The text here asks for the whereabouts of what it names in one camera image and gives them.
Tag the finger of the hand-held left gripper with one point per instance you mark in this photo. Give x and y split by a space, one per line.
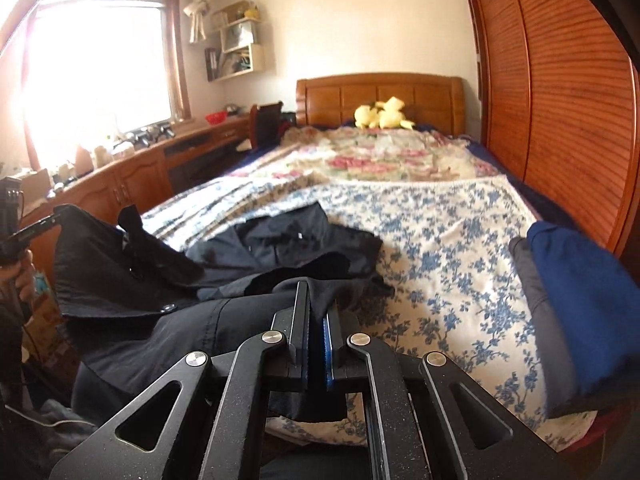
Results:
40 227

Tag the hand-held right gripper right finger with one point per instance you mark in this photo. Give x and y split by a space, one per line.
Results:
329 355

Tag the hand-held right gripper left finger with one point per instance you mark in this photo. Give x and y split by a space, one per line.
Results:
300 330

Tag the black double-breasted coat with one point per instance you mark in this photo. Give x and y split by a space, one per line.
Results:
150 320

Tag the person's left hand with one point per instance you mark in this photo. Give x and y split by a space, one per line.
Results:
27 275

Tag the colourful cardboard box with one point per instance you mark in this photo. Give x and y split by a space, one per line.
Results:
45 315

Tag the white bottle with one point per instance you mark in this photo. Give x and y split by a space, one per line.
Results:
100 157

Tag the wooden desk with cabinets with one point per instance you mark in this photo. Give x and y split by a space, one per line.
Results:
140 180

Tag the black devices on desk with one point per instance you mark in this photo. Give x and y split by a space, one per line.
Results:
150 135

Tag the blue floral bed sheet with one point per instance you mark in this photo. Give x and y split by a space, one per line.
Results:
450 270

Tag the wooden framed window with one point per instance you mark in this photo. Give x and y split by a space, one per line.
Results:
100 60

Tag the pink floral blanket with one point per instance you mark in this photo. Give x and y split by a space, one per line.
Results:
380 160

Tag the red bowl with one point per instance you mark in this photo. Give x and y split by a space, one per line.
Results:
215 118

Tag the wooden chair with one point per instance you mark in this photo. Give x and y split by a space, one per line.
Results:
267 125

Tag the dark bag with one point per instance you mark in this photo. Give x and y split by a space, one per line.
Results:
289 121

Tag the folded grey garment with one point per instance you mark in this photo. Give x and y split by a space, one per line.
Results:
537 310

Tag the yellow plush toy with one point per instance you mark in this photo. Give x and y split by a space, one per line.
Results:
382 115

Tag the wooden bed headboard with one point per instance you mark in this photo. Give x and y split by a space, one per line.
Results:
350 97

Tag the folded blue garment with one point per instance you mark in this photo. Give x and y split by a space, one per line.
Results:
585 310

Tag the navy bed sheet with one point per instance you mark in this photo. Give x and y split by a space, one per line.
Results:
540 200

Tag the tied white curtain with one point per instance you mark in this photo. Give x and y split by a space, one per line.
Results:
197 10

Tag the wooden slatted wardrobe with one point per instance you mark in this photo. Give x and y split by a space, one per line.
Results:
565 85

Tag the white wall shelf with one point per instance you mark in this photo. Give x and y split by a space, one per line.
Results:
235 45

